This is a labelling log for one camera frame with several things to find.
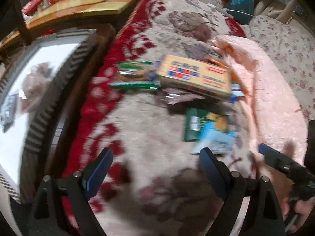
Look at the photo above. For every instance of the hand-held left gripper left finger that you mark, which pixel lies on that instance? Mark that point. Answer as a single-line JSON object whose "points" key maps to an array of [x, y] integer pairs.
{"points": [[98, 172]]}

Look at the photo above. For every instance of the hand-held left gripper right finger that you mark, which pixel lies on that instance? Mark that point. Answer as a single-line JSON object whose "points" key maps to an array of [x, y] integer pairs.
{"points": [[211, 169]]}

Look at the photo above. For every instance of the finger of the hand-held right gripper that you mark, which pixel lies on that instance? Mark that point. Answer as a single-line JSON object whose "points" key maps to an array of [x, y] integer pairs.
{"points": [[273, 156]]}

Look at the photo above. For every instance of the light blue snack packet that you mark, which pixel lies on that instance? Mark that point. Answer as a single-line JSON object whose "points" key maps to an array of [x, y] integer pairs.
{"points": [[219, 142]]}

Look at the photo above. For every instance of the dark green snack packet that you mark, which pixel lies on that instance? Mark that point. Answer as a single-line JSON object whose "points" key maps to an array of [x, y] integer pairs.
{"points": [[193, 125]]}

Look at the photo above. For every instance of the yellow cracker packet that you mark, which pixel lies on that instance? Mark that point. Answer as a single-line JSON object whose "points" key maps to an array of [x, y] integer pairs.
{"points": [[192, 76]]}

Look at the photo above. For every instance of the striped cardboard box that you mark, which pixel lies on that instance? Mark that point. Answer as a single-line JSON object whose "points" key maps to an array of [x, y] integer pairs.
{"points": [[49, 66]]}

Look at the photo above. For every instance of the person's right hand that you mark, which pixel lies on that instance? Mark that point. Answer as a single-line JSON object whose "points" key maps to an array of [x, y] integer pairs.
{"points": [[304, 210]]}

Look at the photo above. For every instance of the pink cloth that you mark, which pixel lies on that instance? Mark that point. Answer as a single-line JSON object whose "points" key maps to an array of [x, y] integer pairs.
{"points": [[265, 91]]}

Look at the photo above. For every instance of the dark wooden chair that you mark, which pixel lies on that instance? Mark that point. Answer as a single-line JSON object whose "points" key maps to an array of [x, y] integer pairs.
{"points": [[78, 108]]}

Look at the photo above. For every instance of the red patterned blanket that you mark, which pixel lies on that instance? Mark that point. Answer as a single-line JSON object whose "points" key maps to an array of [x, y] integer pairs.
{"points": [[152, 132]]}

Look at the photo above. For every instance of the brown snack packet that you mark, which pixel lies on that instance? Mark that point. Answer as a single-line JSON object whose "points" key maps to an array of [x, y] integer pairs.
{"points": [[182, 95]]}

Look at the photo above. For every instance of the green cookie packet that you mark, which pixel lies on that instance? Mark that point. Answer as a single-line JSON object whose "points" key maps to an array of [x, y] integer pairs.
{"points": [[133, 75]]}

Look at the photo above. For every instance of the clear bag of bread rolls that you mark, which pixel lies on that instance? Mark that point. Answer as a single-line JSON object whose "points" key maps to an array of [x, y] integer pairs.
{"points": [[37, 86]]}

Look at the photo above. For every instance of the floral blanket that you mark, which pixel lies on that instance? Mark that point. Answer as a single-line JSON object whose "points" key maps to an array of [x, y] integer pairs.
{"points": [[288, 41]]}

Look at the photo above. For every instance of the blue plastic bag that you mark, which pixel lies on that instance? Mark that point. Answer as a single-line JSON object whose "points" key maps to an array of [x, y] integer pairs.
{"points": [[240, 3]]}

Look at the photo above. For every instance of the wooden cabinet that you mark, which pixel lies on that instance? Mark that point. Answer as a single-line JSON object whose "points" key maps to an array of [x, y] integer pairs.
{"points": [[93, 3]]}

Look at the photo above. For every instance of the red packet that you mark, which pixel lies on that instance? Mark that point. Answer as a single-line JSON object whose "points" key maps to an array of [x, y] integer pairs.
{"points": [[31, 6]]}

